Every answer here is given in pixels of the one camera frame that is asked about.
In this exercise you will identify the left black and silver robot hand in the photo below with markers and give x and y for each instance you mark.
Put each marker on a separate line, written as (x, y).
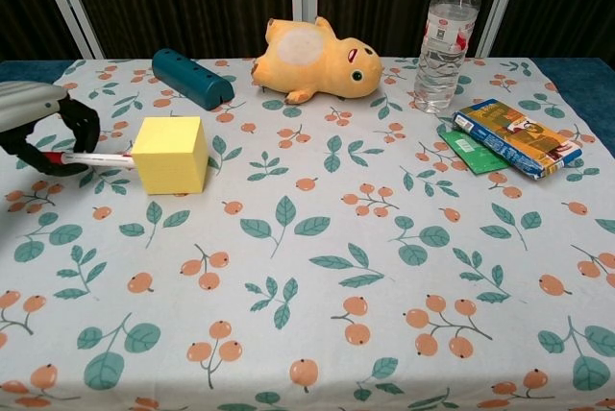
(29, 103)

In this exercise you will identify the red and white marker pen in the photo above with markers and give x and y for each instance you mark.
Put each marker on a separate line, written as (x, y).
(98, 159)

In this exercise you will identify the yellow cube block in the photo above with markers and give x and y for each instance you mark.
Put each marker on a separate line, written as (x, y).
(170, 156)

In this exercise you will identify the dark teal half-cylinder block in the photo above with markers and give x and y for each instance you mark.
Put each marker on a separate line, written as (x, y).
(191, 79)

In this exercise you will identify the orange plush toy animal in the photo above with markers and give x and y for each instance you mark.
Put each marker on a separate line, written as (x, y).
(314, 63)

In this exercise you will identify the floral fruit print tablecloth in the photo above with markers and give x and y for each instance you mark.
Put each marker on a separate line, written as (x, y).
(307, 248)

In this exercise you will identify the clear plastic water bottle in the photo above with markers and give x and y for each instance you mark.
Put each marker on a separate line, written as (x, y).
(444, 51)

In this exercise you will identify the green flat packet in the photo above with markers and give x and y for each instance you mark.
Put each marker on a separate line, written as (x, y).
(473, 153)

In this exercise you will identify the blue and yellow snack package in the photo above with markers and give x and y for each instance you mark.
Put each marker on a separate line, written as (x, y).
(516, 137)

